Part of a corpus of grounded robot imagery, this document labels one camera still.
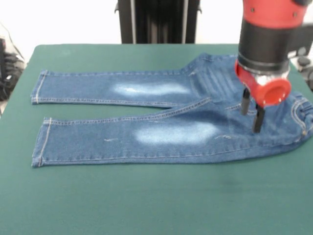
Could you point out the blue denim jeans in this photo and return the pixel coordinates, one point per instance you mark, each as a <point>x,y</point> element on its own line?
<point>122,137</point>

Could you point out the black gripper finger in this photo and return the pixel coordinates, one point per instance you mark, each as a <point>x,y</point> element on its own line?
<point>245,105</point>
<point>258,122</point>

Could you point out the dark green table cloth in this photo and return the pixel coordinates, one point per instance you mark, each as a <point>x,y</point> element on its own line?
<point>156,203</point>

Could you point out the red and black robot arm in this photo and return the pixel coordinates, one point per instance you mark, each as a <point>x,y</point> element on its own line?
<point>264,44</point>

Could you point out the black wheeled stand base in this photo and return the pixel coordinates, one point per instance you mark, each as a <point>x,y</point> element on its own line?
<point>9,80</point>
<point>304,62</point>

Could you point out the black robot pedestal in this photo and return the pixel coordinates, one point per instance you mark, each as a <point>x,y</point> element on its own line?
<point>159,22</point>

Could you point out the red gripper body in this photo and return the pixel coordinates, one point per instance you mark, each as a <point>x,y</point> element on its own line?
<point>274,93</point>

